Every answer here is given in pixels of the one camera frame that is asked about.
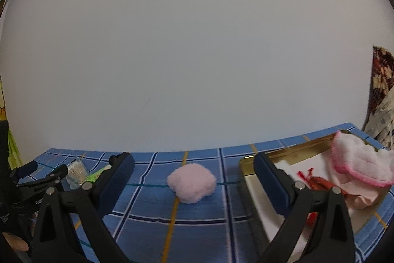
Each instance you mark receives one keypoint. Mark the red patterned blanket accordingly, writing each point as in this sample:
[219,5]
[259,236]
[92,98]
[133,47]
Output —
[383,72]

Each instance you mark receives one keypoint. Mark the green tissue pack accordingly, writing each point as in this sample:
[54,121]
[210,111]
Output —
[98,174]

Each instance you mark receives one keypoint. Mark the beige plaid cloth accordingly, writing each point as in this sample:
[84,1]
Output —
[383,124]

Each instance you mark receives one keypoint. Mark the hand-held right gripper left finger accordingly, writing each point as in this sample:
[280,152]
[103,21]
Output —
[118,186]

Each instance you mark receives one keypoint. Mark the cotton swab packet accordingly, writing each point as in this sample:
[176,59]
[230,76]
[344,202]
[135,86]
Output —
[76,175]

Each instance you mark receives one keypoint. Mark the green floral hanging cloth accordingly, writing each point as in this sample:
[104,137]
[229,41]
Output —
[14,146]

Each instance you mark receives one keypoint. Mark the pink fluffy puff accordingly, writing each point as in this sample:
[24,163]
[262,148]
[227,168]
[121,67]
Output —
[190,184]

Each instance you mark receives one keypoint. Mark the blue plaid bedsheet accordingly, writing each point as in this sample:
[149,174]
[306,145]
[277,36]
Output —
[200,220]

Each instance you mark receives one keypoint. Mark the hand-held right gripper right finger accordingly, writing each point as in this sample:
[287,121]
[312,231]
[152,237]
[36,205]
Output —
[271,186]

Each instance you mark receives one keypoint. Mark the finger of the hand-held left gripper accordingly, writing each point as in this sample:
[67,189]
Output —
[49,180]
[27,170]

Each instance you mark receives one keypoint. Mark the pale pink garment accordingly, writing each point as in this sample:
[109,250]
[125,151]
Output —
[363,196]

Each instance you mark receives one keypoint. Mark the gold tin box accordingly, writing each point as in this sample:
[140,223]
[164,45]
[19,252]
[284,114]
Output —
[307,147]

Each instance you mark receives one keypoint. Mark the person's left hand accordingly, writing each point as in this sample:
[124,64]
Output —
[17,243]

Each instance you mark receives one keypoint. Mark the white towel pink edging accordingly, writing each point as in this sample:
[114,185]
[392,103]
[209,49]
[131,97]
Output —
[357,158]

